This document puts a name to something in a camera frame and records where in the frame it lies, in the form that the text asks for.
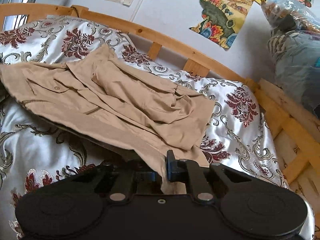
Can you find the colourful floral wall picture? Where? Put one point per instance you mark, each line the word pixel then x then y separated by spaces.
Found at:
pixel 222 20

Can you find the white floral satin bedspread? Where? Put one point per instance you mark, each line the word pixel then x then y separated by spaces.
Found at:
pixel 35 153

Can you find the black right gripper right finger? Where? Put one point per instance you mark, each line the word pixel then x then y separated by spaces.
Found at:
pixel 191 175

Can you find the blue grey bundled bedding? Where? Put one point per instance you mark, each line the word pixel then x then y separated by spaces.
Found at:
pixel 296 57

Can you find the beige jacket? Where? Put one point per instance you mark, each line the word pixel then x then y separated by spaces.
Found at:
pixel 118 106

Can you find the clear plastic bag with items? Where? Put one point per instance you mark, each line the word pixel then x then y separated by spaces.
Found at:
pixel 289 15

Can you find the wooden bed frame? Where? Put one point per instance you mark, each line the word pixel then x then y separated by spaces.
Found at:
pixel 294 130

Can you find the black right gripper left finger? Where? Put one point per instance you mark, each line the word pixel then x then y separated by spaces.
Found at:
pixel 134 177

